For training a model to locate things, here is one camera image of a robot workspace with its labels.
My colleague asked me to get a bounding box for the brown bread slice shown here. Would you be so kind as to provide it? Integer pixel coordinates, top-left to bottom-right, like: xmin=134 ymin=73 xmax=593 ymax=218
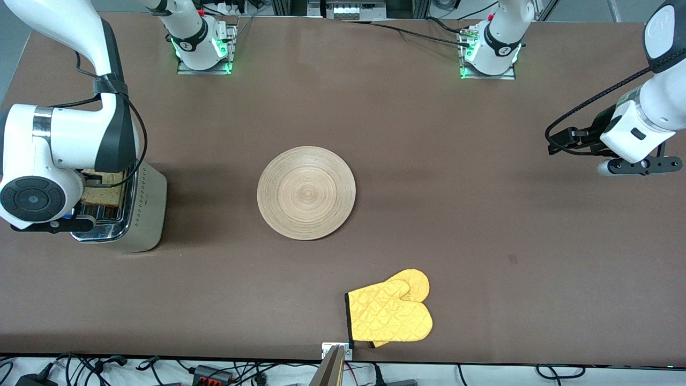
xmin=80 ymin=170 xmax=128 ymax=208

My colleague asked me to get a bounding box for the round wooden plate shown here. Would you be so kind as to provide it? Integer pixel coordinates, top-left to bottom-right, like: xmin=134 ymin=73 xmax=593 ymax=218
xmin=257 ymin=146 xmax=356 ymax=241

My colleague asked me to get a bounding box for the chrome two-slot toaster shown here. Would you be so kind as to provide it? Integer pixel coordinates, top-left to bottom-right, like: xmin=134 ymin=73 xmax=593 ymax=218
xmin=71 ymin=161 xmax=168 ymax=253

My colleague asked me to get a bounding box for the black power adapter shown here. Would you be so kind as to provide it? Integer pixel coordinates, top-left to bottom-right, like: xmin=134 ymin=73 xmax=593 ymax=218
xmin=15 ymin=373 xmax=59 ymax=386

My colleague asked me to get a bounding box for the black and orange connector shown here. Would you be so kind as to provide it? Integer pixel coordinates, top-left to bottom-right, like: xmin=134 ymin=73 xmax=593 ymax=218
xmin=192 ymin=366 xmax=235 ymax=384

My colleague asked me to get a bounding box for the yellow quilted oven mitt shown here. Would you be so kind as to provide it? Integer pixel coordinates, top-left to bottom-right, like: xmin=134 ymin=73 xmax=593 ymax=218
xmin=345 ymin=269 xmax=434 ymax=349

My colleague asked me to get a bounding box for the white power strip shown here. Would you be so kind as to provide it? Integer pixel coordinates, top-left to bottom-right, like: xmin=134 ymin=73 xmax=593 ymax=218
xmin=324 ymin=0 xmax=387 ymax=21

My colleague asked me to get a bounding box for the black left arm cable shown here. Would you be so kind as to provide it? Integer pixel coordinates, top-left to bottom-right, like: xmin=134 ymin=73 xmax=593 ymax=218
xmin=545 ymin=51 xmax=686 ymax=156

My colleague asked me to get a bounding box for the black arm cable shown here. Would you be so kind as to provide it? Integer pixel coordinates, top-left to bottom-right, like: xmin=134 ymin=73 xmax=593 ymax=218
xmin=51 ymin=51 xmax=148 ymax=188
xmin=545 ymin=51 xmax=686 ymax=156

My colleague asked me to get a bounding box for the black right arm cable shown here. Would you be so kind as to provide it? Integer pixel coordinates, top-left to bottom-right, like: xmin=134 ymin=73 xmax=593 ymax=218
xmin=51 ymin=51 xmax=148 ymax=188

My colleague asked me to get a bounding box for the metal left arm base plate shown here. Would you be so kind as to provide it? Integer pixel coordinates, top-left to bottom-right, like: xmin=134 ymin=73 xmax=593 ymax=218
xmin=458 ymin=32 xmax=518 ymax=81

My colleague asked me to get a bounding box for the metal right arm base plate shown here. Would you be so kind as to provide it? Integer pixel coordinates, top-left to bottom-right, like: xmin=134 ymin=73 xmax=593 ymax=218
xmin=177 ymin=24 xmax=237 ymax=75

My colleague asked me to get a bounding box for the black cable across table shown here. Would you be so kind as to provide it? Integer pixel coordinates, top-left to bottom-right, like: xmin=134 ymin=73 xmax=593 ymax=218
xmin=343 ymin=19 xmax=472 ymax=48

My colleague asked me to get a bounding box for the aluminium frame profile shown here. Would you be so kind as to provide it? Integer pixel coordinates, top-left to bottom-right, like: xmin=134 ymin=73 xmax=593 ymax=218
xmin=272 ymin=0 xmax=322 ymax=17

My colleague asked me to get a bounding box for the silver table edge bracket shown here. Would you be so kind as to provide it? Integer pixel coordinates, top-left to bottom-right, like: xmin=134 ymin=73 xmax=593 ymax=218
xmin=322 ymin=342 xmax=353 ymax=361

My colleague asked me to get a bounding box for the beige camera mount post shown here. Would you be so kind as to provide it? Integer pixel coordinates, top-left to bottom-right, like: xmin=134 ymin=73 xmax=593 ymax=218
xmin=309 ymin=346 xmax=346 ymax=386

